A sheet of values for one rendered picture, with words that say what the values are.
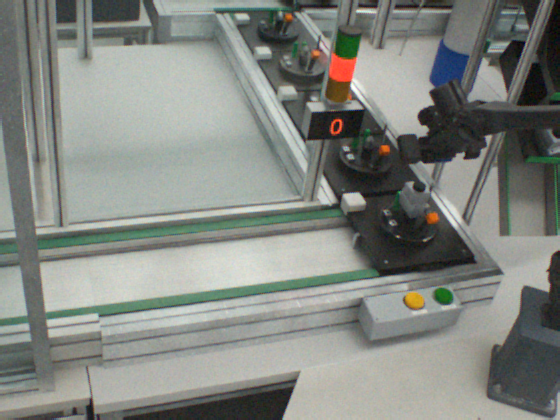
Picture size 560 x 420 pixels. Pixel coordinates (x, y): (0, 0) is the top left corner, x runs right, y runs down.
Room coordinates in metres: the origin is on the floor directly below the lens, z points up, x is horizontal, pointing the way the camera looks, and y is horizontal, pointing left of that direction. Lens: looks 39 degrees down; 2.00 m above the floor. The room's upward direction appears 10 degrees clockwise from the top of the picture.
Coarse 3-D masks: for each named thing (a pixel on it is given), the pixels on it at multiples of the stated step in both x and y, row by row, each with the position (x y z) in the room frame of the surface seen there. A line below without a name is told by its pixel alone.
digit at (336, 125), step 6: (330, 114) 1.29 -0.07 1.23; (336, 114) 1.30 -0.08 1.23; (342, 114) 1.30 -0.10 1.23; (348, 114) 1.31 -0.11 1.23; (330, 120) 1.29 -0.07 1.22; (336, 120) 1.30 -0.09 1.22; (342, 120) 1.30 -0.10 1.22; (330, 126) 1.29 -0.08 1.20; (336, 126) 1.30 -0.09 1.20; (342, 126) 1.31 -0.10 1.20; (330, 132) 1.30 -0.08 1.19; (336, 132) 1.30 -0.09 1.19; (342, 132) 1.31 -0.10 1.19
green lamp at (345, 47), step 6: (336, 36) 1.32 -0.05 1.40; (342, 36) 1.30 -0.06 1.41; (360, 36) 1.31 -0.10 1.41; (336, 42) 1.31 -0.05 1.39; (342, 42) 1.30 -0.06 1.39; (348, 42) 1.30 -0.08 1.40; (354, 42) 1.30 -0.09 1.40; (360, 42) 1.32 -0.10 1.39; (336, 48) 1.31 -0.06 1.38; (342, 48) 1.30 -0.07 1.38; (348, 48) 1.30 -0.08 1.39; (354, 48) 1.30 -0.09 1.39; (336, 54) 1.31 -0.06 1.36; (342, 54) 1.30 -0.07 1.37; (348, 54) 1.30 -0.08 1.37; (354, 54) 1.31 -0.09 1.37
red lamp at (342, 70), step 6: (336, 60) 1.30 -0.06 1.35; (342, 60) 1.30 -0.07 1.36; (348, 60) 1.30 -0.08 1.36; (354, 60) 1.31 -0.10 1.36; (330, 66) 1.32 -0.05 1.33; (336, 66) 1.30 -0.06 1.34; (342, 66) 1.30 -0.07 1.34; (348, 66) 1.30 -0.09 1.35; (354, 66) 1.31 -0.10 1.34; (330, 72) 1.31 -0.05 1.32; (336, 72) 1.30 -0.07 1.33; (342, 72) 1.30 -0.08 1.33; (348, 72) 1.30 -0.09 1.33; (336, 78) 1.30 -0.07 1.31; (342, 78) 1.30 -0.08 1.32; (348, 78) 1.30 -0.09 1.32
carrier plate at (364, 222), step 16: (368, 208) 1.34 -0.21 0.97; (432, 208) 1.38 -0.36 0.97; (352, 224) 1.28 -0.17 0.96; (368, 224) 1.28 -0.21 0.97; (448, 224) 1.33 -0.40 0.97; (368, 240) 1.22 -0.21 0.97; (384, 240) 1.23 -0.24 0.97; (448, 240) 1.27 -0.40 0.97; (384, 256) 1.18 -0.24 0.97; (400, 256) 1.19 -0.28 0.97; (416, 256) 1.20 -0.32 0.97; (432, 256) 1.21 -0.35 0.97; (448, 256) 1.22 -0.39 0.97; (464, 256) 1.23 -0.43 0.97; (384, 272) 1.14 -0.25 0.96; (400, 272) 1.16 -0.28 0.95
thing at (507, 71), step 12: (516, 48) 1.54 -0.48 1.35; (504, 60) 1.53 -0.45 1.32; (516, 60) 1.48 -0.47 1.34; (504, 72) 1.51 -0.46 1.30; (540, 72) 1.56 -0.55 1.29; (528, 84) 1.51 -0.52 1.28; (540, 84) 1.52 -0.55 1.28; (528, 96) 1.48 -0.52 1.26; (540, 96) 1.49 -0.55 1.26; (528, 132) 1.39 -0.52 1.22; (528, 144) 1.36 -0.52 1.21; (528, 156) 1.31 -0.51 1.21; (540, 156) 1.33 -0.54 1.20
